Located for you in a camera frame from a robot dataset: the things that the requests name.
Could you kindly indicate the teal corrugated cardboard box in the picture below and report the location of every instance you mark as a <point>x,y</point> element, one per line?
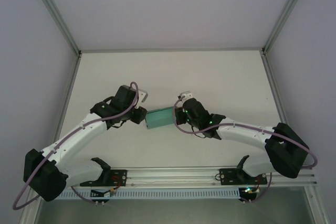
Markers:
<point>160,117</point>

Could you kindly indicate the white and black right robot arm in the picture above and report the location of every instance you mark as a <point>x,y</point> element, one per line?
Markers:
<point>244,132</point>

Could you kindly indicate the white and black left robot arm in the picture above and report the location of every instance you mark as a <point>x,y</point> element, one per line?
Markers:
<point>76,140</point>

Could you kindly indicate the grey metal panel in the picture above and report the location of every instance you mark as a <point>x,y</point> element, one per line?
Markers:
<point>170,212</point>

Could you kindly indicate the aluminium table edge rail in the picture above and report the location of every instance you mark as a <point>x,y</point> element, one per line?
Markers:
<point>67,95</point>
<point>275,90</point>
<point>170,49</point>

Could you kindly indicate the aluminium mounting rail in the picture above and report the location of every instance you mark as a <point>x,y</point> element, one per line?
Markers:
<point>170,175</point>

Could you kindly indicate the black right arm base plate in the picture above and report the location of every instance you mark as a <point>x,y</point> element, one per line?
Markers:
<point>228,176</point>

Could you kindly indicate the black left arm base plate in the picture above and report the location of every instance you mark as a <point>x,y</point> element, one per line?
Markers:
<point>120,176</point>

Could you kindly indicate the aluminium frame post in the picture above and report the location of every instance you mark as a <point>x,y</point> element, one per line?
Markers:
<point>55,11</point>
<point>286,11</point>

